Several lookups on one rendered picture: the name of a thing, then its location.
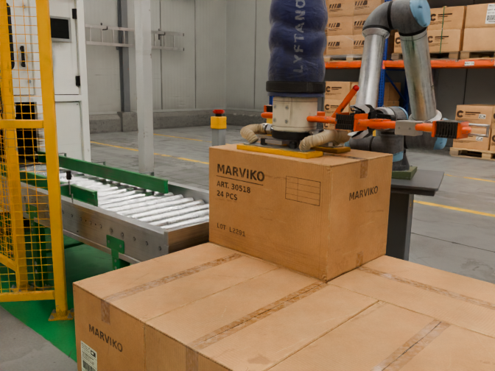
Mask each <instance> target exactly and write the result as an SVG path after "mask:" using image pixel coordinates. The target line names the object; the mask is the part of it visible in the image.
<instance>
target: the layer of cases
mask: <svg viewBox="0 0 495 371"><path fill-rule="evenodd" d="M72 284H73V297H74V321H75V334H76V347H77V371H495V284H493V283H488V282H485V281H482V280H477V279H473V278H469V277H466V276H462V275H458V274H455V273H451V272H446V271H443V270H440V269H435V268H432V267H429V266H424V265H420V264H416V263H413V262H409V261H404V260H401V259H398V258H393V257H390V256H386V255H383V256H381V257H379V258H376V259H374V260H372V261H369V262H367V263H366V264H363V265H361V266H358V267H357V268H355V269H352V270H350V271H348V272H346V273H344V274H341V275H339V276H337V277H335V278H332V279H331V280H328V281H324V280H321V279H318V278H314V277H312V276H310V275H306V274H304V273H301V272H297V271H295V270H292V269H288V268H286V267H283V266H280V265H278V264H274V263H271V262H269V261H265V260H262V259H260V258H256V257H253V256H252V255H248V254H245V253H243V252H239V251H236V250H232V249H230V248H227V247H224V246H222V245H219V244H215V243H213V242H207V243H205V244H200V245H197V246H195V247H190V248H188V249H184V250H180V251H177V252H173V253H170V254H168V255H163V256H161V257H157V258H154V259H150V260H148V261H143V262H141V263H138V264H134V265H131V266H126V267H124V268H121V269H116V270H113V271H111V272H106V273H104V274H101V275H97V276H93V277H91V278H86V279H84V280H79V281H77V282H74V283H72Z"/></svg>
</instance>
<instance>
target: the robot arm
mask: <svg viewBox="0 0 495 371"><path fill-rule="evenodd" d="M430 15H431V12H430V8H429V4H428V2H427V0H395V1H387V2H385V3H383V4H381V5H379V6H378V7H377V8H376V9H375V10H374V11H373V12H372V13H371V14H370V15H369V16H368V18H367V19H366V21H365V23H364V25H363V28H362V35H363V37H364V38H365V42H364V48H363V53H362V62H361V68H360V73H359V83H358V86H359V90H358V91H357V98H356V104H355V105H350V106H349V107H351V108H354V110H351V111H354V113H357V114H360V113H368V119H374V118H378V119H391V121H397V119H409V120H411V121H423V122H424V121H437V120H448V119H446V118H444V119H442V115H441V112H440V111H439V110H436V103H435V92H434V85H433V78H432V67H431V61H430V54H429V43H428V37H427V30H426V29H427V26H429V24H430V21H431V16H430ZM392 29H397V30H398V31H399V36H400V41H401V50H402V55H403V60H404V69H405V74H406V79H407V88H408V94H409V98H410V107H411V112H412V114H411V115H410V116H409V118H408V114H407V111H406V110H405V109H404V108H402V107H397V106H391V107H385V106H384V105H382V107H377V108H376V101H377V96H378V90H379V80H380V74H381V69H382V58H383V53H384V47H385V39H387V38H388V37H389V36H390V31H391V30H392ZM374 130H375V131H376V136H373V131H374ZM348 135H349V136H350V139H349V141H347V142H345V146H348V147H350V148H351V149H357V150H364V151H370V152H382V153H388V154H393V165H392V171H405V170H410V165H409V162H408V159H407V156H406V149H433V150H435V149H442V148H444V147H445V145H446V142H447V138H437V137H432V133H431V132H424V131H423V135H417V136H410V135H395V129H391V128H388V129H384V130H382V129H373V128H369V127H367V130H363V131H356V132H354V128H353V130H352V131H351V132H350V133H349V134H348Z"/></svg>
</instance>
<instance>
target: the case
mask: <svg viewBox="0 0 495 371"><path fill-rule="evenodd" d="M236 145H237V144H229V145H222V146H210V147H209V241H210V242H213V243H215V244H219V245H222V246H224V247H227V248H230V249H232V250H236V251H239V252H243V253H245V254H248V255H252V256H253V257H256V258H260V259H262V260H265V261H269V262H271V263H274V264H278V265H280V266H283V267H286V268H288V269H292V270H295V271H297V272H301V273H304V274H306V275H310V276H312V277H314V278H318V279H321V280H324V281H328V280H331V279H332V278H335V277H337V276H339V275H341V274H344V273H346V272H348V271H350V270H352V269H355V268H357V267H358V266H361V265H363V264H366V263H367V262H369V261H372V260H374V259H376V258H379V257H381V256H383V255H385V254H386V244H387V225H388V215H389V204H390V186H391V175H392V165H393V154H388V153H382V152H370V151H364V150H357V149H351V151H350V152H343V153H338V154H334V153H328V152H323V156H321V157H316V158H309V159H305V158H295V157H290V156H283V155H274V154H268V153H263V152H253V151H247V150H241V149H237V148H236Z"/></svg>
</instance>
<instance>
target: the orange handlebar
mask: <svg viewBox="0 0 495 371"><path fill-rule="evenodd" d="M261 117H262V118H266V119H272V118H273V113H271V112H264V113H262V114H261ZM306 120H307V121H310V122H319V123H328V124H335V118H332V117H331V116H325V112H323V111H317V115H316V116H308V117H307V118H306ZM357 125H358V126H364V127H369V128H373V129H382V130H384V129H388V128H391V129H395V126H396V122H395V121H391V119H378V118H374V119H364V120H362V119H359V120H358V122H357ZM415 130H417V131H427V132H431V131H432V124H426V123H422V124H416V126H415ZM471 131H472V129H471V128H470V127H463V128H462V131H461V133H462V134H469V133H471Z"/></svg>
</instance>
